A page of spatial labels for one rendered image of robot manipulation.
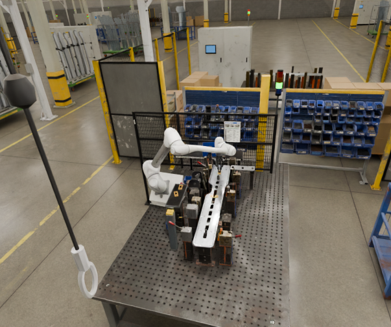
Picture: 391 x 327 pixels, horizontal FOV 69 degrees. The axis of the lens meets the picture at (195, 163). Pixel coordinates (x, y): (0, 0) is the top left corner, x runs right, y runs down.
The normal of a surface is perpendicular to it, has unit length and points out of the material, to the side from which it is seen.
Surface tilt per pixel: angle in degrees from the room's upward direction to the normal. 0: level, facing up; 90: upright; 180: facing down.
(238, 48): 90
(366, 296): 0
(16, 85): 68
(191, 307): 0
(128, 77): 89
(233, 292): 0
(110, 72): 90
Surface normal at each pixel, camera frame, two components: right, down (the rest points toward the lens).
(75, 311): -0.05, -0.87
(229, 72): -0.27, 0.50
